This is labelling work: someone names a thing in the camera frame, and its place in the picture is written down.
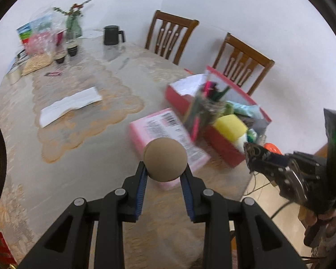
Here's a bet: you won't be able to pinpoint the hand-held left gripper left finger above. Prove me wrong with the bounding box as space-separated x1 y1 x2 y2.
17 161 149 269

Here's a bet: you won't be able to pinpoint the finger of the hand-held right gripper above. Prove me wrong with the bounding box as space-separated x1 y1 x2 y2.
250 163 290 191
265 149 293 169

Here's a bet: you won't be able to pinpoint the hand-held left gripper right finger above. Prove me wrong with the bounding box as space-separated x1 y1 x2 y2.
181 167 308 269

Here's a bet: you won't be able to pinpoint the brown foam ball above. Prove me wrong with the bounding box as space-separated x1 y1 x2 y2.
144 137 188 182

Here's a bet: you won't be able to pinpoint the white towel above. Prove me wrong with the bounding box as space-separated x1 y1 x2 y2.
234 133 248 153

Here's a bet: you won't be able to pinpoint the red cardboard box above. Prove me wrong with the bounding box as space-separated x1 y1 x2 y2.
165 66 272 169

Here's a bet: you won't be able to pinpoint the yellow sponge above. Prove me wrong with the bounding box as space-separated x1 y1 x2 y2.
214 114 248 143

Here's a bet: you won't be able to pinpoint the person's right hand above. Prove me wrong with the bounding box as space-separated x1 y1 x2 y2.
304 206 336 248

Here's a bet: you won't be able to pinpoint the orange plastic stool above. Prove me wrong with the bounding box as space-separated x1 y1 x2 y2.
263 143 282 155

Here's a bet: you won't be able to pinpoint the pink tissue package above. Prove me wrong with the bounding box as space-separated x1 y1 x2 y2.
129 108 211 191

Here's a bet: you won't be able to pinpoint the scalloped lace table runner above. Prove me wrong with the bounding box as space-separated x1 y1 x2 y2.
32 45 144 164

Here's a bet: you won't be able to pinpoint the glass jar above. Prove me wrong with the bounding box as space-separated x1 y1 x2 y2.
183 95 227 141

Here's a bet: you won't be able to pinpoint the jar of pencils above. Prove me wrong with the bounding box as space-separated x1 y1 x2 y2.
185 80 231 139

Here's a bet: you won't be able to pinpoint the white paper sheet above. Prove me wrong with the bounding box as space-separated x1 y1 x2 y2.
40 87 103 128

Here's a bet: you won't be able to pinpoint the brown wooden chair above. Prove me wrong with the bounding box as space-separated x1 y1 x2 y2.
144 10 200 65
213 33 275 96

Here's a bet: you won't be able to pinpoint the red plastic rack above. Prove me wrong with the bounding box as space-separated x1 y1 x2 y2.
0 230 17 267

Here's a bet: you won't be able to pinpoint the black lidded mug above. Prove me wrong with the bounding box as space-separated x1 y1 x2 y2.
103 25 126 46

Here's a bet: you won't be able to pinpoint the bag of peanuts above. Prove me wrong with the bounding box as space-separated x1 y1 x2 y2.
21 53 54 76

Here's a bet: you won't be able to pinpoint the clear tape roll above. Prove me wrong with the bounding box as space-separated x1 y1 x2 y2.
7 67 22 83

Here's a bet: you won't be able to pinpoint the green glass vase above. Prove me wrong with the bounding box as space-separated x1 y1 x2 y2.
65 14 82 40

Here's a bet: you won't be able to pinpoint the clear plastic bag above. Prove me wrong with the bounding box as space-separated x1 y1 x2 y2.
26 6 62 55

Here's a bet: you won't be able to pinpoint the dried flowers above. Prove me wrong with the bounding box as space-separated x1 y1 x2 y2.
53 0 96 16

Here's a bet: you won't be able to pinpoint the colourful carton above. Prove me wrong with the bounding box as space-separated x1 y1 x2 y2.
16 17 52 45

